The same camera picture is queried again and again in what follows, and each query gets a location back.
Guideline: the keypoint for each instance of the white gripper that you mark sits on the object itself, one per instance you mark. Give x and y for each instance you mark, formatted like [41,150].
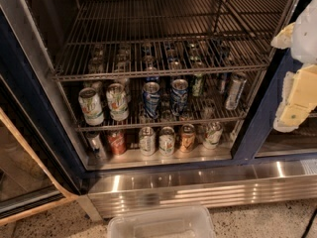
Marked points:
[306,34]

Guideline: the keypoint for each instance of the silver redbull can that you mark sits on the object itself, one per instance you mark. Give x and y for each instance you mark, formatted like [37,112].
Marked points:
[236,87]

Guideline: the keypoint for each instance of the green soda can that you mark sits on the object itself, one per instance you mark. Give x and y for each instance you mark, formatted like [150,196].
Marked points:
[197,84]

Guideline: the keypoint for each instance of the white can bottom right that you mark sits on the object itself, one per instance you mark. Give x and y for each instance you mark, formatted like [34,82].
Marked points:
[212,134]

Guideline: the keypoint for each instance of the blue pepsi can right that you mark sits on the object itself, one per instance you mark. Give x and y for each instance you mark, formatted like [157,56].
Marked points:
[178,96]

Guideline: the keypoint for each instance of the blue pepsi can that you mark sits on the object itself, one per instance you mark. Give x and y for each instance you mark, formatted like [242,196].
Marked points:
[151,99]
[178,96]

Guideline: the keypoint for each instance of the orange brown can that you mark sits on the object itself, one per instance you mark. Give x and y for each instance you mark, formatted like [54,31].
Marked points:
[187,138]

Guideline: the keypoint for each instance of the blue pepsi can left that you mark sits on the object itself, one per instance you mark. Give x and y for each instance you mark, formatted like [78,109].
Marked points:
[151,99]

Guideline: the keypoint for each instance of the white green can bottom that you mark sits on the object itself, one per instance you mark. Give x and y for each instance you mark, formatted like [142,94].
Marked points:
[166,141]

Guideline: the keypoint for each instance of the stainless steel display fridge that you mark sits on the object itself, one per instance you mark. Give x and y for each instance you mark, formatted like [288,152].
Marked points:
[252,163]

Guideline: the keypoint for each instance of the silver soda can bottom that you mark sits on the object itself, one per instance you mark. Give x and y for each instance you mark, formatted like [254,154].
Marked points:
[147,141]

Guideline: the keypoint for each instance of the white orange soda can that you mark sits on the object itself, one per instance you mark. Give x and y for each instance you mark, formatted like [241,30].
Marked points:
[117,102]

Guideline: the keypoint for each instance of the red soda can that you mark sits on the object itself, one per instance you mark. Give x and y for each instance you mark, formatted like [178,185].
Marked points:
[116,140]

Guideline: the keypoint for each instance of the white green 7up can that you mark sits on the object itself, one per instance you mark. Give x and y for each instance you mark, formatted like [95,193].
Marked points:
[90,104]

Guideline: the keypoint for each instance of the silver blue can bottom left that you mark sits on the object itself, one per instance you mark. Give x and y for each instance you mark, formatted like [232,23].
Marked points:
[95,142]

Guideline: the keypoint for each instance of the glass fridge door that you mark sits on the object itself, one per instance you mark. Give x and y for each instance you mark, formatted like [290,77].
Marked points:
[29,181]

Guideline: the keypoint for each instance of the clear plastic bin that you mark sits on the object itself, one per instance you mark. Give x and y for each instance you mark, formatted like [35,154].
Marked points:
[177,222]

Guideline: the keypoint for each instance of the middle wire fridge shelf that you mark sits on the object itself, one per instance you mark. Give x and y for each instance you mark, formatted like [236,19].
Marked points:
[209,107]

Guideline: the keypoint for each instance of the wire fridge shelf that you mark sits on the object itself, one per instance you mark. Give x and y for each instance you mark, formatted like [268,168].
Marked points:
[229,36]
[209,107]

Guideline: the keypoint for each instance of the upper wire fridge shelf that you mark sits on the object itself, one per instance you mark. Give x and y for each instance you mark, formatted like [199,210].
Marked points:
[229,36]

